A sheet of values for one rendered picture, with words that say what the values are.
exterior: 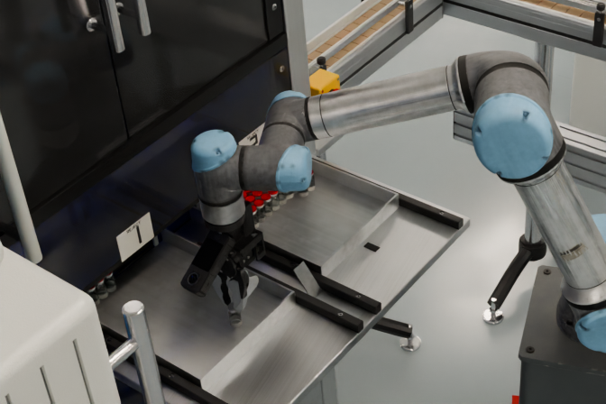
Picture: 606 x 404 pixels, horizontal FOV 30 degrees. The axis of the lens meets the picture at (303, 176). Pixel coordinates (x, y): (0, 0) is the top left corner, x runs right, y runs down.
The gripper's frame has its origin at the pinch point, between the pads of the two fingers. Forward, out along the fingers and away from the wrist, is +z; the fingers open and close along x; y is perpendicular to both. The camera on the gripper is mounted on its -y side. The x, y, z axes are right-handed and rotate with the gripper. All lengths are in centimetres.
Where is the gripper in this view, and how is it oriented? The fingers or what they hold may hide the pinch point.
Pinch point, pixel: (231, 306)
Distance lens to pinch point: 205.3
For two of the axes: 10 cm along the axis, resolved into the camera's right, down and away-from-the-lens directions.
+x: -7.9, -3.1, 5.3
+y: 6.1, -5.2, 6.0
